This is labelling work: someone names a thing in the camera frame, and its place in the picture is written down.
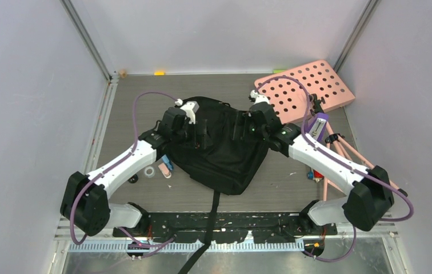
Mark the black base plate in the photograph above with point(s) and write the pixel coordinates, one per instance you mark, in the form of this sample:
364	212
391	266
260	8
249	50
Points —
228	227

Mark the clear tape roll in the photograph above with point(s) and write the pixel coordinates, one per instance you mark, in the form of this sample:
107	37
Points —
149	171

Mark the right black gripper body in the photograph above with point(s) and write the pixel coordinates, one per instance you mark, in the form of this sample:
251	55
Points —
250	131

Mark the blue eraser pen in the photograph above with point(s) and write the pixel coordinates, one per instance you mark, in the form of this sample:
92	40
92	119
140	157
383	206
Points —
167	162

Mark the purple metronome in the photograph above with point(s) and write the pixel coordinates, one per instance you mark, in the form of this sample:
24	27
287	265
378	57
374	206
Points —
316	126

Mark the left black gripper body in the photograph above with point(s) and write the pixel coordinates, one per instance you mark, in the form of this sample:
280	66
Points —
188	134

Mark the colourful toy train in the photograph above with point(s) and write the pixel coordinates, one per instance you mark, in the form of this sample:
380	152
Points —
314	176

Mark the pink correction tape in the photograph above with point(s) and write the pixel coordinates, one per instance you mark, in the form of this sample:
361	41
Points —
165	170

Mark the small wooden cork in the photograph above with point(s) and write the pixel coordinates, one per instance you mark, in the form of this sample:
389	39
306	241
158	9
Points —
122	73

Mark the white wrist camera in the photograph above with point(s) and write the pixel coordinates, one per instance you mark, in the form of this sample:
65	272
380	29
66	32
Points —
190	108
255	97

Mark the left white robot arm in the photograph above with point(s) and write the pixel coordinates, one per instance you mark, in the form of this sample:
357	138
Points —
86	199

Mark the black backpack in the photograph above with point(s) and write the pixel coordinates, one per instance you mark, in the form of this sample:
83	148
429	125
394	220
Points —
226	166

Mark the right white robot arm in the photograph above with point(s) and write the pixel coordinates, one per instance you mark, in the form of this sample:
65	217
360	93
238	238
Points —
368	193

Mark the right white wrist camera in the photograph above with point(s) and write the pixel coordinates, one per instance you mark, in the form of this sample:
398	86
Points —
255	97

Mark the pink perforated stand board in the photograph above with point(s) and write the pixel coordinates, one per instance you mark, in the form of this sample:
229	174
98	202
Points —
288	98

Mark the red black stamp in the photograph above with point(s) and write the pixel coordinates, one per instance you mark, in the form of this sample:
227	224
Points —
133	179

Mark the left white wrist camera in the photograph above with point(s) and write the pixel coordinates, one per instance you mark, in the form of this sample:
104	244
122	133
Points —
190	108

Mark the slotted aluminium rail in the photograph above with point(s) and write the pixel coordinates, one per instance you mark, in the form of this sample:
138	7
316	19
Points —
245	246

